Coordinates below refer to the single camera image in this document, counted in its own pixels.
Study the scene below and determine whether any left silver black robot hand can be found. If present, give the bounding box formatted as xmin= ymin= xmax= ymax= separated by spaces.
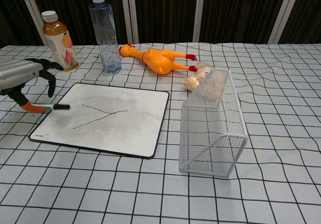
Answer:
xmin=0 ymin=57 xmax=65 ymax=115

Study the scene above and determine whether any green whiteboard marker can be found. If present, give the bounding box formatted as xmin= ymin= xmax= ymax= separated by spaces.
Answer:
xmin=33 ymin=102 xmax=72 ymax=111

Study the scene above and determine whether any orange juice bottle white cap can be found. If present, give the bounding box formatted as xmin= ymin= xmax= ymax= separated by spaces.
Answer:
xmin=41 ymin=10 xmax=80 ymax=72

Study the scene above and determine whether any clear water bottle white cap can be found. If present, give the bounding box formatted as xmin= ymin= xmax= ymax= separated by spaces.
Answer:
xmin=88 ymin=0 xmax=123 ymax=75

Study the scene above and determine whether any white dry-erase board black rim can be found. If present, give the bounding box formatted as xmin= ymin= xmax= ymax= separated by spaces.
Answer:
xmin=28 ymin=82 xmax=170 ymax=160

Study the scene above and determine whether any yellow rubber chicken toy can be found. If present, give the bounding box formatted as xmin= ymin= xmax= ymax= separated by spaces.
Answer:
xmin=118 ymin=43 xmax=198 ymax=75

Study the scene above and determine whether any white black-checked tablecloth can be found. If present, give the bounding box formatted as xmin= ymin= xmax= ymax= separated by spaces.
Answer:
xmin=0 ymin=42 xmax=321 ymax=224

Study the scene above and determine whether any clear bag of snacks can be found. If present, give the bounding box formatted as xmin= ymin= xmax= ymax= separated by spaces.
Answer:
xmin=182 ymin=61 xmax=214 ymax=92

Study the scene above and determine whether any black folding screen white frame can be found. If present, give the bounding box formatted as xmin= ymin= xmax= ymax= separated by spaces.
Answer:
xmin=0 ymin=0 xmax=321 ymax=47

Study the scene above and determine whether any white wire mesh basket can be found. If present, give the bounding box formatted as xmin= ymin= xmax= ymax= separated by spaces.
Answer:
xmin=178 ymin=67 xmax=249 ymax=179

